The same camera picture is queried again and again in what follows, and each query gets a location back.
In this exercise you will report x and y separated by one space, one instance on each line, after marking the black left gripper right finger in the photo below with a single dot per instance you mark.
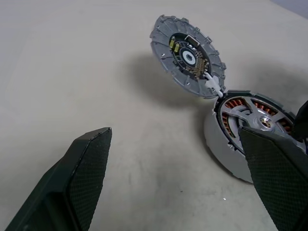
279 173

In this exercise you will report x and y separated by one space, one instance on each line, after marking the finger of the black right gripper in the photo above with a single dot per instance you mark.
301 122

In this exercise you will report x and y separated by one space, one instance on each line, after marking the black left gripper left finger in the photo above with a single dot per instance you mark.
72 187

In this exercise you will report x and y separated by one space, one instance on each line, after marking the silver spoked rotor black rim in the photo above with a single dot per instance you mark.
243 113

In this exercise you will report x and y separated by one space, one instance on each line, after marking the grey motor housing copper windings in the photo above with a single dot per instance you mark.
216 144

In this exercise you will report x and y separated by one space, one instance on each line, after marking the grey round plate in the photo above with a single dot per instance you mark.
183 80

